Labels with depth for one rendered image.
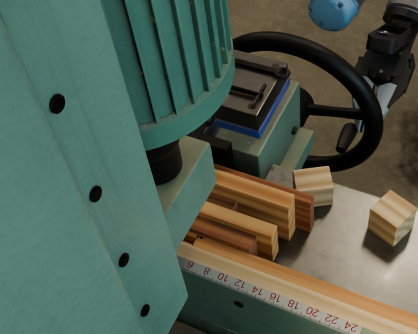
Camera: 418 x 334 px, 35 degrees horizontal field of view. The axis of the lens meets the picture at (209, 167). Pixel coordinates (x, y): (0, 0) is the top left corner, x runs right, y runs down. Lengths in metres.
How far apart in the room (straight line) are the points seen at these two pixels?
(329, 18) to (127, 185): 0.71
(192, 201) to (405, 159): 1.41
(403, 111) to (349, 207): 1.35
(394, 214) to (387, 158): 1.26
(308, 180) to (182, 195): 0.20
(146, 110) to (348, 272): 0.38
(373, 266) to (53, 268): 0.51
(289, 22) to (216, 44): 1.97
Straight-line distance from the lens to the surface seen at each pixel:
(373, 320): 0.70
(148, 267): 0.55
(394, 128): 2.11
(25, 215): 0.31
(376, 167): 2.01
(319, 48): 0.94
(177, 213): 0.66
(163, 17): 0.44
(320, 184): 0.80
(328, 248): 0.80
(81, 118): 0.40
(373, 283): 0.78
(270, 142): 0.83
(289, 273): 0.73
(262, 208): 0.76
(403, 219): 0.78
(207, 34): 0.49
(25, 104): 0.28
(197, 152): 0.67
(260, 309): 0.72
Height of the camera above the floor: 1.58
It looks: 52 degrees down
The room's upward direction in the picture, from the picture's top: 10 degrees counter-clockwise
